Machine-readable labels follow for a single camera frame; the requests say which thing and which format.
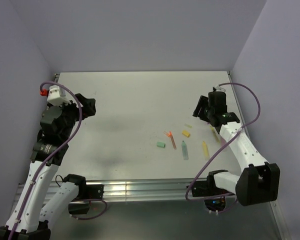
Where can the pink highlighter pen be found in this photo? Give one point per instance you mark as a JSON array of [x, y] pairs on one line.
[[222, 142]]

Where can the green pen cap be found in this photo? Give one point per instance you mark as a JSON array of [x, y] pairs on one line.
[[160, 144]]

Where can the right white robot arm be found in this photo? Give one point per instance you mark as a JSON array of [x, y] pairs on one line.
[[259, 180]]

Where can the yellow highlighter pen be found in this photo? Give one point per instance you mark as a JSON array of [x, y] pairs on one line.
[[205, 150]]

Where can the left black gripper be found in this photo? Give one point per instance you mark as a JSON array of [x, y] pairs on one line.
[[88, 106]]

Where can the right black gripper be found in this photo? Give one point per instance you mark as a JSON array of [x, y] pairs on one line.
[[202, 103]]

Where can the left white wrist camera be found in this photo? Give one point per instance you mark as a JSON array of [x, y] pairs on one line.
[[57, 96]]

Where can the olive yellow pen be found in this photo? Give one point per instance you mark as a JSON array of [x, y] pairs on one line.
[[214, 134]]

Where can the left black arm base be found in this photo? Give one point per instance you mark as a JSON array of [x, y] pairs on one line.
[[83, 203]]

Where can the aluminium front rail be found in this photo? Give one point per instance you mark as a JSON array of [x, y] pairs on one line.
[[142, 190]]

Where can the green highlighter pen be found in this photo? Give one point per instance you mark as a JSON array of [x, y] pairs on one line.
[[184, 151]]

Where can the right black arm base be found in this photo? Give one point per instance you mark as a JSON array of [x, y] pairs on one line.
[[214, 198]]

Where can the yellow pen cap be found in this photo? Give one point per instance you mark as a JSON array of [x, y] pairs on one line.
[[186, 133]]

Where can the orange thin pen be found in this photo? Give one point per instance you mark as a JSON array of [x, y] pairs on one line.
[[170, 135]]

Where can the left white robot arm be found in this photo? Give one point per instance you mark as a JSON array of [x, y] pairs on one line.
[[32, 219]]

